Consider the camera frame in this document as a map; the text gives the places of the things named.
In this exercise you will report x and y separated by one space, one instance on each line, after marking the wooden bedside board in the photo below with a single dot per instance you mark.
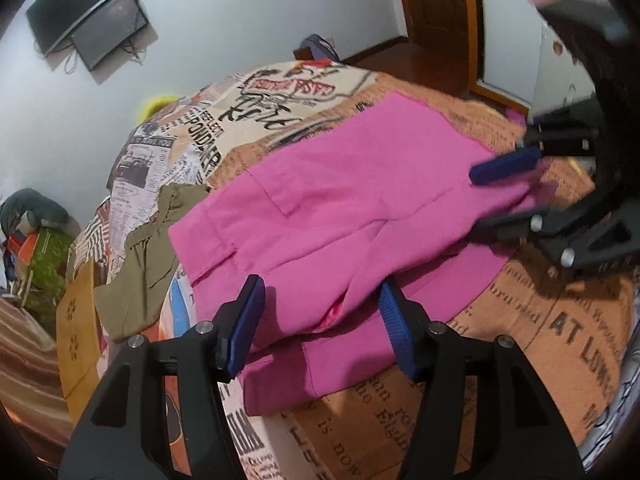
80 335

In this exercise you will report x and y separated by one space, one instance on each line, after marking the black wall television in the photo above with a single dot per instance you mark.
75 5

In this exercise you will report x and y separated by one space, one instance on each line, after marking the olive green garment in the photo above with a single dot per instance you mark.
140 280

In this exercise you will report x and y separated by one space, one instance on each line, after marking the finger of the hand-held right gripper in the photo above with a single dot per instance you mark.
505 166
510 225

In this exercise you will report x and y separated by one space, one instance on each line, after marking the grey blue backpack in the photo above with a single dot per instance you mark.
320 46

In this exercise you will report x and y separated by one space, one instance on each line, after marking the grey pillow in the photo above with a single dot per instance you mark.
30 207

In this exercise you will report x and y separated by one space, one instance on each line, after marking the newspaper print blanket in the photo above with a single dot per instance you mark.
550 320

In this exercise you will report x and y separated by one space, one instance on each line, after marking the brown wooden door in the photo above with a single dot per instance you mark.
435 5

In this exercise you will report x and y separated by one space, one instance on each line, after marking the pink pants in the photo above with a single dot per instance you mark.
350 185

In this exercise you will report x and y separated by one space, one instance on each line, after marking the yellow foam tube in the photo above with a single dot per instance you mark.
155 105

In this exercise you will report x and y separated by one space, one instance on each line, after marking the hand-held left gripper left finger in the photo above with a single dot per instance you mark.
247 320

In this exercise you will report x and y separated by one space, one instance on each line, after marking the white sliding wardrobe door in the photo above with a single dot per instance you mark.
510 35

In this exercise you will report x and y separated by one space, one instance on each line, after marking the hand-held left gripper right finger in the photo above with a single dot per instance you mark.
395 325

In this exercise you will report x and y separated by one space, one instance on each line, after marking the green patterned storage bag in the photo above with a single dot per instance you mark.
47 265

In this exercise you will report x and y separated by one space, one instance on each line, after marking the orange box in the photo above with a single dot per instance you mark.
25 246

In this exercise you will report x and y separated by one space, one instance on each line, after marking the brown striped curtain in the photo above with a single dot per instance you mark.
25 360

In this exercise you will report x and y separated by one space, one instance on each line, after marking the small black wall monitor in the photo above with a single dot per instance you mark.
107 30

